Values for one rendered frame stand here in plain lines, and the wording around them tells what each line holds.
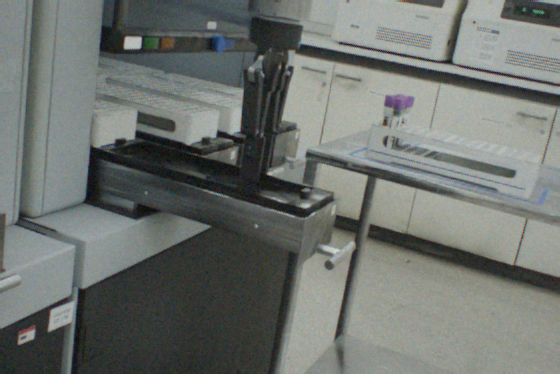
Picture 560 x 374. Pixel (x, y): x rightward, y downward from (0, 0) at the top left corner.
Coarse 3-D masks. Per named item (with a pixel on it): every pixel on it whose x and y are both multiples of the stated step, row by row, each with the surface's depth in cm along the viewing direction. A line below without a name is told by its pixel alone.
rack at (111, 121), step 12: (96, 108) 106; (108, 108) 107; (120, 108) 109; (96, 120) 102; (108, 120) 103; (120, 120) 106; (132, 120) 109; (96, 132) 102; (108, 132) 104; (120, 132) 107; (132, 132) 110; (96, 144) 103
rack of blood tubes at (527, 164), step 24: (408, 144) 132; (432, 144) 121; (456, 144) 119; (480, 144) 123; (432, 168) 121; (456, 168) 120; (480, 168) 127; (504, 168) 125; (528, 168) 114; (504, 192) 117; (528, 192) 115
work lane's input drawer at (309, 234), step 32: (96, 160) 101; (128, 160) 100; (160, 160) 106; (192, 160) 108; (128, 192) 100; (160, 192) 97; (192, 192) 95; (224, 192) 94; (256, 192) 98; (288, 192) 101; (320, 192) 99; (224, 224) 94; (256, 224) 92; (288, 224) 90; (320, 224) 96
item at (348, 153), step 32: (320, 160) 124; (352, 160) 122; (480, 160) 142; (448, 192) 115; (480, 192) 114; (544, 192) 122; (352, 256) 171; (288, 288) 131; (352, 288) 172; (288, 320) 133; (352, 352) 166; (384, 352) 169
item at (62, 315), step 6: (60, 306) 86; (66, 306) 88; (72, 306) 89; (54, 312) 86; (60, 312) 87; (66, 312) 88; (72, 312) 89; (54, 318) 86; (60, 318) 87; (66, 318) 88; (54, 324) 86; (60, 324) 87; (48, 330) 85
